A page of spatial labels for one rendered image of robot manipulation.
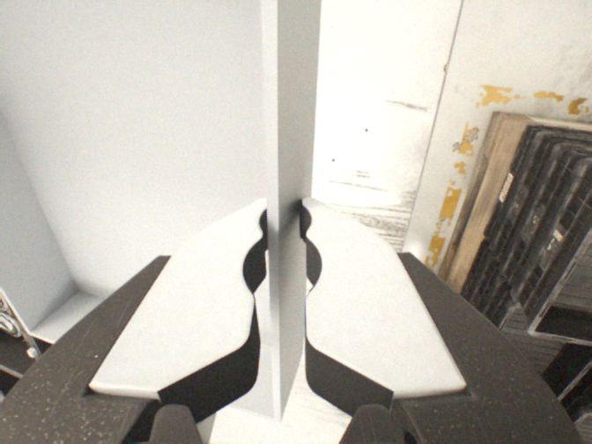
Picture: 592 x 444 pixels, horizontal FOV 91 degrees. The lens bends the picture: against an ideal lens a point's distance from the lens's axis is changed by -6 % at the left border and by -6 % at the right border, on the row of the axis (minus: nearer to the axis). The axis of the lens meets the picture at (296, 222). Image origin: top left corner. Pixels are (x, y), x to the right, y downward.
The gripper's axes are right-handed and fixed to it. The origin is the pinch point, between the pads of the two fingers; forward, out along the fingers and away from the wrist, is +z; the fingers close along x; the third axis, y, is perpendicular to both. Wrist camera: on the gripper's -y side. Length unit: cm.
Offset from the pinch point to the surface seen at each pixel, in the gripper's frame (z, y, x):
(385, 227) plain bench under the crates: 35.7, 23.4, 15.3
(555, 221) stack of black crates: 47, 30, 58
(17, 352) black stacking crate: 40, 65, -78
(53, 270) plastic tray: 7.1, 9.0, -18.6
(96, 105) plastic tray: 5.9, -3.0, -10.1
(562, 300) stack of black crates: 44, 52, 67
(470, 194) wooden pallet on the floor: 93, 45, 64
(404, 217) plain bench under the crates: 35.0, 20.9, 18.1
